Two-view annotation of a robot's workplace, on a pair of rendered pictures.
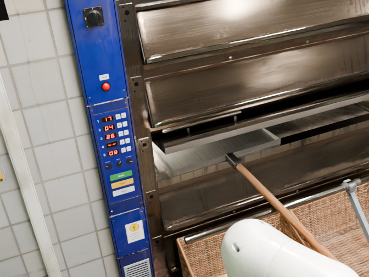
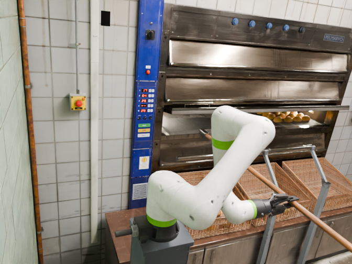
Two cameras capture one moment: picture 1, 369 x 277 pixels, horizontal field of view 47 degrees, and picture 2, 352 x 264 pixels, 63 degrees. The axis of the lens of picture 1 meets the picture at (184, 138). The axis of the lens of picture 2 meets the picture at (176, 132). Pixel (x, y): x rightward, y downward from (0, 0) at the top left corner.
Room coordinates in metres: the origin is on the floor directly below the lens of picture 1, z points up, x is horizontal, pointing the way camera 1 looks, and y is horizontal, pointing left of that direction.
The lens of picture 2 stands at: (-0.58, 0.19, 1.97)
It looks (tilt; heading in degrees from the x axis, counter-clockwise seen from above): 20 degrees down; 355
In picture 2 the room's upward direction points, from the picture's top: 6 degrees clockwise
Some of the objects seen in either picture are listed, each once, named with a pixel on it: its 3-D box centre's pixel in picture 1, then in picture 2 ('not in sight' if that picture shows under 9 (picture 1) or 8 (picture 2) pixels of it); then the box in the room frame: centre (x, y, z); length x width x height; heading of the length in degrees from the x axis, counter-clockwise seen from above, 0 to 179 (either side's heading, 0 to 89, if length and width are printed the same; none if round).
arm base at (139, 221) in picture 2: not in sight; (147, 226); (0.36, 0.18, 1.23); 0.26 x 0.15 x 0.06; 110
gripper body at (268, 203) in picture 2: not in sight; (267, 206); (0.62, -0.40, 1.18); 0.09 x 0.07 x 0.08; 111
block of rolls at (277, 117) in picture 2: not in sight; (275, 111); (2.40, -1.11, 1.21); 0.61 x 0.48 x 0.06; 20
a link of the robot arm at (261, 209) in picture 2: not in sight; (255, 208); (0.59, -0.33, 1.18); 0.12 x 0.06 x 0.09; 21
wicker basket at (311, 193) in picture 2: not in sight; (318, 183); (1.75, -1.40, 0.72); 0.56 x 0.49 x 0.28; 109
